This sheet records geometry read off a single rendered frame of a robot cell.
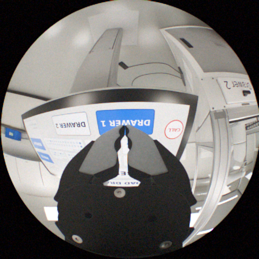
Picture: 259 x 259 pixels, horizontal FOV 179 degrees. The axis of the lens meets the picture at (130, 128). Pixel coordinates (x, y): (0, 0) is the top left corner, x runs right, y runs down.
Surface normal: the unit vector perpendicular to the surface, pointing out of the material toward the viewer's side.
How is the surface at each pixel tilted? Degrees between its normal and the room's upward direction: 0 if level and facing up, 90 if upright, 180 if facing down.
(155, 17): 0
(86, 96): 50
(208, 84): 90
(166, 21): 0
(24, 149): 90
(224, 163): 90
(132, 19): 5
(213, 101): 90
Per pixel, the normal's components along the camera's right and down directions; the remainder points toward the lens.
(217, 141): -0.59, -0.15
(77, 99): 0.02, 0.48
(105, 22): 0.02, 0.97
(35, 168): 0.81, -0.13
